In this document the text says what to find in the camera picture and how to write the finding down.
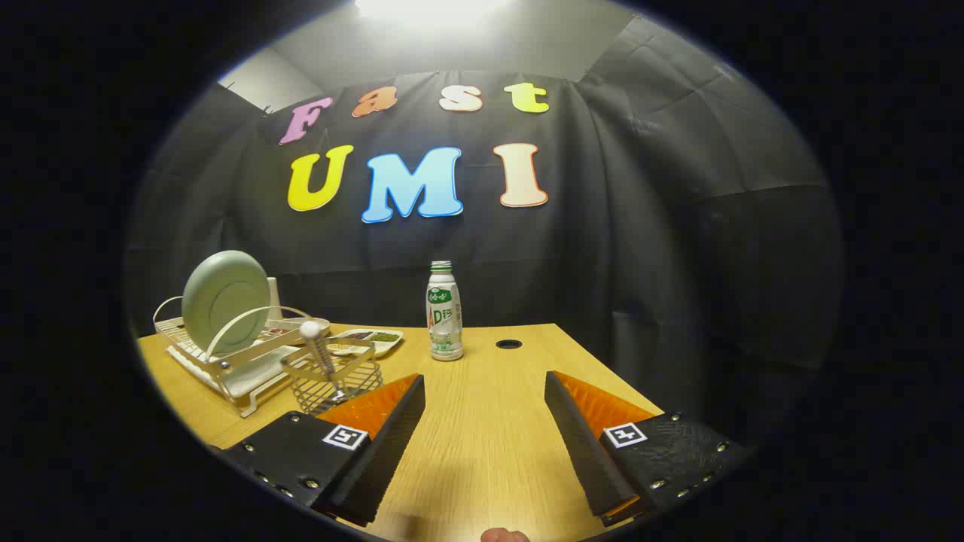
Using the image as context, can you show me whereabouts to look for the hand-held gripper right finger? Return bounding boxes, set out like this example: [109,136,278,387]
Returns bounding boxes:
[544,370,754,528]

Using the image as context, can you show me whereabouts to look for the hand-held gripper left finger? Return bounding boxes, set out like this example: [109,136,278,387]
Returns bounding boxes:
[218,373,426,528]

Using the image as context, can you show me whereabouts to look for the metal wire basket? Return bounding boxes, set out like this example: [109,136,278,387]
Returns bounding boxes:
[281,339,385,416]

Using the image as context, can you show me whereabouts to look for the spoon with white ball handle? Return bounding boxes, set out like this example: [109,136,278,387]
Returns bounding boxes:
[300,320,347,400]

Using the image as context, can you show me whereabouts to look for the white wire dish rack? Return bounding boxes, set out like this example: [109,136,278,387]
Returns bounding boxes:
[153,296,332,419]

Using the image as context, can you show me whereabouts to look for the pale green plate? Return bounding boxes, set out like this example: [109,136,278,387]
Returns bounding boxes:
[182,250,271,356]

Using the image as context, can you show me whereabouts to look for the white divided tray with grains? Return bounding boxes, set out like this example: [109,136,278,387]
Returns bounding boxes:
[328,328,404,358]

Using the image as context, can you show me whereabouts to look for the white green drink bottle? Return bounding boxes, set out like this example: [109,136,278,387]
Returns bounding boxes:
[426,260,465,362]

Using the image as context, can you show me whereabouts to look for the black backdrop cloth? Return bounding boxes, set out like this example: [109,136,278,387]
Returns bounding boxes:
[124,15,844,452]

